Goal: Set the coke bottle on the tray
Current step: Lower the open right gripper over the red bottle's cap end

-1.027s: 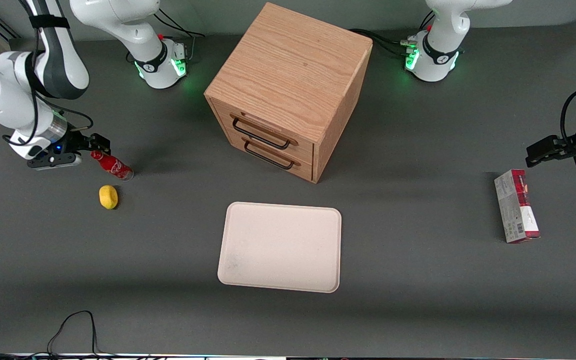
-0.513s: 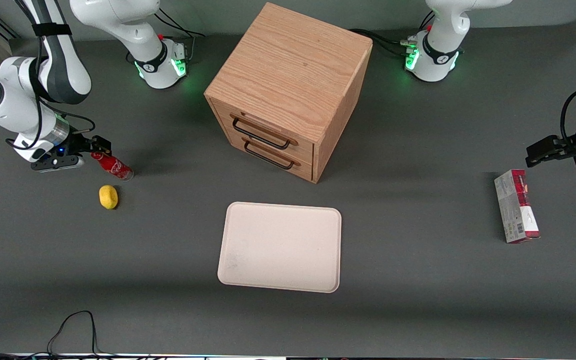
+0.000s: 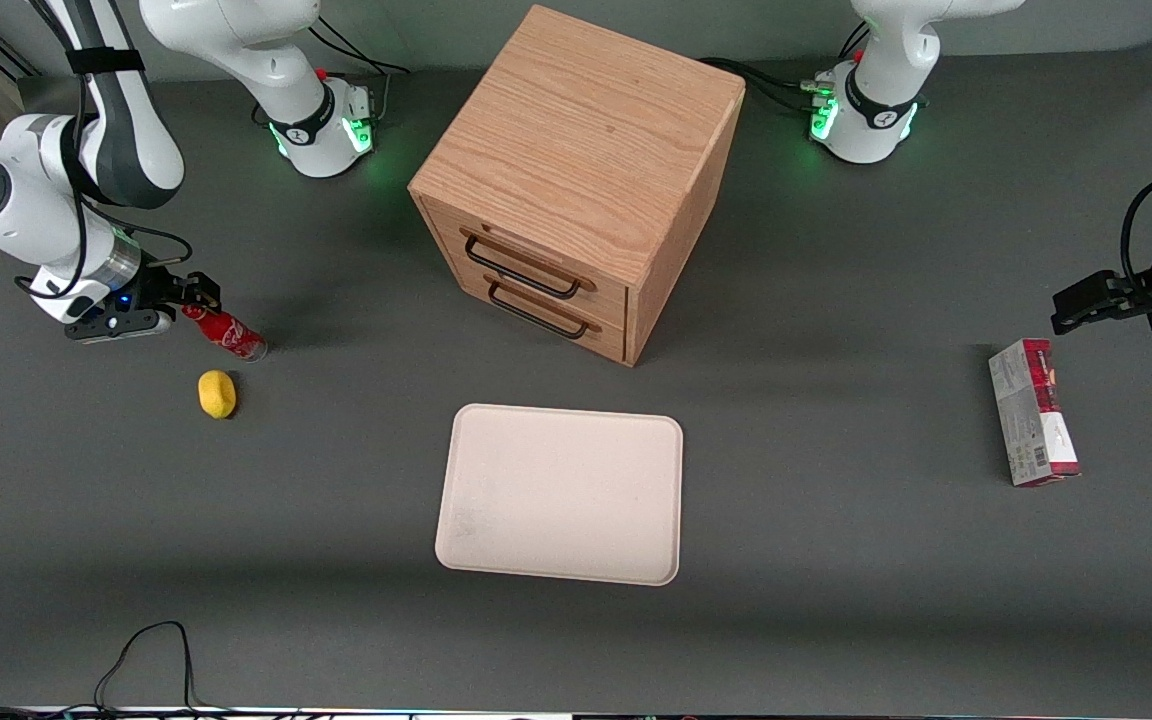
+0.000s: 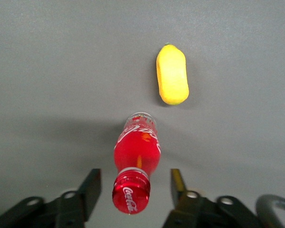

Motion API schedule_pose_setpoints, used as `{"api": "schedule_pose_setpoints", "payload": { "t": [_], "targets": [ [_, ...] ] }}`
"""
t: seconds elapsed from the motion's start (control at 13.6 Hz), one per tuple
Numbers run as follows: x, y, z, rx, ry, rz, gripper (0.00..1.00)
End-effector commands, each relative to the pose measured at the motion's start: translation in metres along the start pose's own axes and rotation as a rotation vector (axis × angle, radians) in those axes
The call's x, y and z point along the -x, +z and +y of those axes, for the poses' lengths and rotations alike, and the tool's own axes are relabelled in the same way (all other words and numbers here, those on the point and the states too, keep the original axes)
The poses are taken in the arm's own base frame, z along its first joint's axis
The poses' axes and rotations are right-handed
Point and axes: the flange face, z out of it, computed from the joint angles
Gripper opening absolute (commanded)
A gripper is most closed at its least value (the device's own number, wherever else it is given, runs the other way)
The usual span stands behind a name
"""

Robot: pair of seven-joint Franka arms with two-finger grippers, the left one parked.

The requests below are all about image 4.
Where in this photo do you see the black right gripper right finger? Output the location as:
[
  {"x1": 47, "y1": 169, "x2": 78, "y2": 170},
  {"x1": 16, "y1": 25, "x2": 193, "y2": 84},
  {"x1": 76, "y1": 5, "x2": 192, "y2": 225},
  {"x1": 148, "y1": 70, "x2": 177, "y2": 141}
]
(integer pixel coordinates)
[{"x1": 162, "y1": 168, "x2": 262, "y2": 228}]

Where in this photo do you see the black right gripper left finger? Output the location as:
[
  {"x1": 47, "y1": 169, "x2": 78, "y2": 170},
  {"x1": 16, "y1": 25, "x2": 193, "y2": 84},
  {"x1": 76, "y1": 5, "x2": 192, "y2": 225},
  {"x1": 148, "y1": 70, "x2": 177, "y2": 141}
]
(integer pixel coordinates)
[{"x1": 0, "y1": 168, "x2": 103, "y2": 228}]

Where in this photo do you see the red coke bottle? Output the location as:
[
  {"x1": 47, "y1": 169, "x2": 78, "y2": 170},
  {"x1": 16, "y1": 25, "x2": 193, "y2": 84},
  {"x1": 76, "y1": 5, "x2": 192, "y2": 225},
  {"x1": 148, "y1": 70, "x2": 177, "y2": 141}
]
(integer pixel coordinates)
[{"x1": 112, "y1": 112, "x2": 162, "y2": 215}]

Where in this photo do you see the yellow toy fruit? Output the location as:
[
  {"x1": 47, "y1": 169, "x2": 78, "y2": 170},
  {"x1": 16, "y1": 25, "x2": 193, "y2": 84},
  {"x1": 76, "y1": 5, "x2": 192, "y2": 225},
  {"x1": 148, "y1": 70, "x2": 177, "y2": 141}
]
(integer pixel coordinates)
[{"x1": 156, "y1": 43, "x2": 190, "y2": 105}]

